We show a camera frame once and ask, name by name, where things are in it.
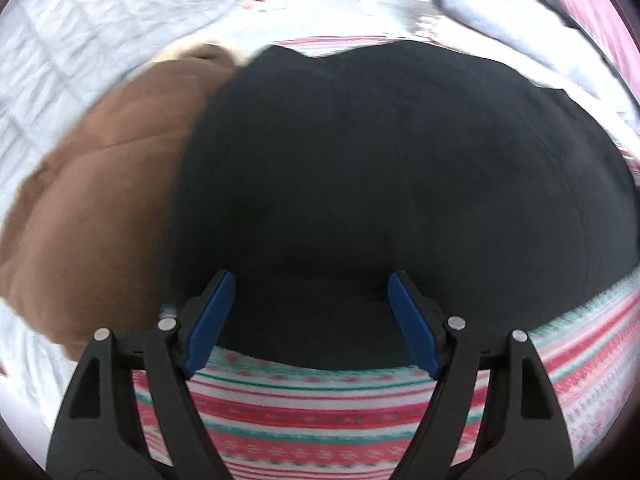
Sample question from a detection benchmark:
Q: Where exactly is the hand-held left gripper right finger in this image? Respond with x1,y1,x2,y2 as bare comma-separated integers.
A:
387,271,575,480

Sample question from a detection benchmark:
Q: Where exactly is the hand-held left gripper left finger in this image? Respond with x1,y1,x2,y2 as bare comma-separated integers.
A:
46,271,236,480

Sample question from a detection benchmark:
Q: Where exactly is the black quilted jacket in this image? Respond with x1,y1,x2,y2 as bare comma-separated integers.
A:
170,40,640,371

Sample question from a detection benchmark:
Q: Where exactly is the red and green patterned blanket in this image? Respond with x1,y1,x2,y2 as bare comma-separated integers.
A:
132,32,640,480

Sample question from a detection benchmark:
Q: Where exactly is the brown folded garment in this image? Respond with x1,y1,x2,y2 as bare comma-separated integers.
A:
0,42,238,361

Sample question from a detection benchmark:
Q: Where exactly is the grey quilted headboard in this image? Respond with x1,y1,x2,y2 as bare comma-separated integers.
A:
0,0,246,241

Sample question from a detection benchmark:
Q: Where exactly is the light blue fleece blanket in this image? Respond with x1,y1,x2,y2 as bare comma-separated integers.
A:
432,0,640,126

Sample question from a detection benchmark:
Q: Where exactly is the pink velvet pillow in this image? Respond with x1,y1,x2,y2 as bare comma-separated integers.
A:
505,0,640,66

